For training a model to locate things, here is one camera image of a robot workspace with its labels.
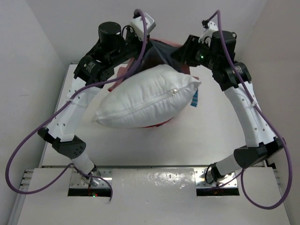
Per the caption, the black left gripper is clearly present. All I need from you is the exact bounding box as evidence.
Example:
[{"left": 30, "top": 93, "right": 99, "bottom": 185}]
[{"left": 107, "top": 24, "right": 150, "bottom": 68}]

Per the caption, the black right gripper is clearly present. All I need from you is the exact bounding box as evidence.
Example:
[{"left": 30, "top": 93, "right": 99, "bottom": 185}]
[{"left": 172, "top": 34, "right": 219, "bottom": 70}]

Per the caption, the red cartoon print pillowcase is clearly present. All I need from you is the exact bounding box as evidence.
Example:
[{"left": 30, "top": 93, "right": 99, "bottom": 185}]
[{"left": 112, "top": 41, "right": 191, "bottom": 126}]

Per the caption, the white pillow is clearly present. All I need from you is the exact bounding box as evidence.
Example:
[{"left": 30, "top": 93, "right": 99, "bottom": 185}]
[{"left": 92, "top": 64, "right": 201, "bottom": 128}]

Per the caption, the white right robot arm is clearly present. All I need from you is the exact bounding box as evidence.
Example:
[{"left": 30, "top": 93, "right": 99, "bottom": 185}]
[{"left": 171, "top": 31, "right": 283, "bottom": 184}]

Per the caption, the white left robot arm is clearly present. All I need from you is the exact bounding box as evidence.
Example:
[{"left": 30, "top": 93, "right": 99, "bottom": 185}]
[{"left": 38, "top": 20, "right": 156, "bottom": 174}]

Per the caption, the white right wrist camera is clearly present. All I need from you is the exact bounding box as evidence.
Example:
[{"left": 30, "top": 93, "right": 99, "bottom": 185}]
[{"left": 198, "top": 20, "right": 219, "bottom": 43}]

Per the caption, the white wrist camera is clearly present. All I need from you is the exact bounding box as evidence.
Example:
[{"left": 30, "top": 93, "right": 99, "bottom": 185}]
[
  {"left": 129, "top": 13, "right": 156, "bottom": 41},
  {"left": 198, "top": 20, "right": 219, "bottom": 43}
]

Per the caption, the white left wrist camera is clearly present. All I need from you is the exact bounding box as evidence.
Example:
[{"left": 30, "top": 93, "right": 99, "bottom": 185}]
[{"left": 129, "top": 13, "right": 156, "bottom": 41}]

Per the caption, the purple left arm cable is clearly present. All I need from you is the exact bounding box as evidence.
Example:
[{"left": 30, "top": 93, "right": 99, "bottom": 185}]
[{"left": 5, "top": 8, "right": 150, "bottom": 202}]

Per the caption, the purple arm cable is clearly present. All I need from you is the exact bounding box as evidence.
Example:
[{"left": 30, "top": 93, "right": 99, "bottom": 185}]
[
  {"left": 202, "top": 9, "right": 293, "bottom": 209},
  {"left": 5, "top": 8, "right": 150, "bottom": 202}
]

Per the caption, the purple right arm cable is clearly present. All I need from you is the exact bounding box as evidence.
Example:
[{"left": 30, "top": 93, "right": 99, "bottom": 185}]
[{"left": 202, "top": 9, "right": 293, "bottom": 209}]

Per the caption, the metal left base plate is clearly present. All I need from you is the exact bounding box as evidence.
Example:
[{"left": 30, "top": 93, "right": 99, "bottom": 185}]
[{"left": 69, "top": 168, "right": 113, "bottom": 189}]

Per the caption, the metal base plate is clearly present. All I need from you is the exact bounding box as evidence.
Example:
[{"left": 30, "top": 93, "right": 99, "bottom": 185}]
[
  {"left": 194, "top": 167, "right": 238, "bottom": 189},
  {"left": 69, "top": 168, "right": 113, "bottom": 189}
]

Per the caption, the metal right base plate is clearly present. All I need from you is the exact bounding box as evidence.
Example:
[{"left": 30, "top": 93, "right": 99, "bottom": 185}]
[{"left": 194, "top": 167, "right": 238, "bottom": 189}]

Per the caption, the aluminium frame rail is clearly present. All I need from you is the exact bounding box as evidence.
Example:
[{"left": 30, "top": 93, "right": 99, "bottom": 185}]
[{"left": 7, "top": 169, "right": 34, "bottom": 225}]

